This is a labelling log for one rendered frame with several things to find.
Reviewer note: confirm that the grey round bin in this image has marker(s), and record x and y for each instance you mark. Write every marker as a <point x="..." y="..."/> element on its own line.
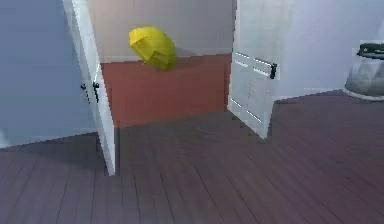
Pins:
<point x="366" y="78"/>

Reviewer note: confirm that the yellow rounded object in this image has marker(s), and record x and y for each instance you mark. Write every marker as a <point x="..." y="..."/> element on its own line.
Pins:
<point x="154" y="47"/>

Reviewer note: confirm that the white panelled room door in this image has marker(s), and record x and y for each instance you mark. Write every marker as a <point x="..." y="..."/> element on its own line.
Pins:
<point x="251" y="50"/>

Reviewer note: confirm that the dark green bin lid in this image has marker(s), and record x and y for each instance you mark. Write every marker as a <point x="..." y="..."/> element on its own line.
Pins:
<point x="371" y="50"/>

